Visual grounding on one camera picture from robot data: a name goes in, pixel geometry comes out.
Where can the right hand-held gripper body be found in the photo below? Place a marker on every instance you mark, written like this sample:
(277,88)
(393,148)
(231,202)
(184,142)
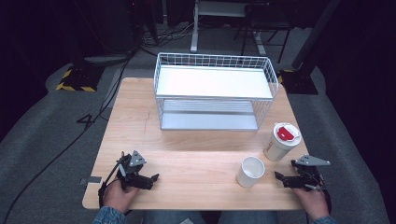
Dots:
(308,174)

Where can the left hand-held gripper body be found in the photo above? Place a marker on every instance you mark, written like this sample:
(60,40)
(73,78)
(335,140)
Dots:
(129,169)

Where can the white paper cup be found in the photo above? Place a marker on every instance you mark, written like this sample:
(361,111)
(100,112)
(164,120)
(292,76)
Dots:
(250,172)

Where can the white lidded cup red tab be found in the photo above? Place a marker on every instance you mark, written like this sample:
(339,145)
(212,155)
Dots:
(281,144)

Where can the person's right hand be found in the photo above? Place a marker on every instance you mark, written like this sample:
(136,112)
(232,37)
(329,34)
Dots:
(313,202)

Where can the person's left hand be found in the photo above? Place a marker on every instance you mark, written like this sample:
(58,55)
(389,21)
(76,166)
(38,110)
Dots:
(118,196)

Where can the grey tape strip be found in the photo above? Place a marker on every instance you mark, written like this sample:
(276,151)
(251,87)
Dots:
(92,179)

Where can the person's legs in jeans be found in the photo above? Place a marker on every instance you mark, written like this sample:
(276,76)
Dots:
(174,217)

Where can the black stand with striped base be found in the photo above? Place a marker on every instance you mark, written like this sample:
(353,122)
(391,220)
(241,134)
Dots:
(300,82)

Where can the black yellow striped stand base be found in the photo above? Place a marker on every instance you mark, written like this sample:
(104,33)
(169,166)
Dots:
(79,79)

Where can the black chair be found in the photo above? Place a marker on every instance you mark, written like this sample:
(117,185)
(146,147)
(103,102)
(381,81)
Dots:
(264,25)

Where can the white metal desk frame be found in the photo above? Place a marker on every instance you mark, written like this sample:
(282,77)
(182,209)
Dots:
(194,34)

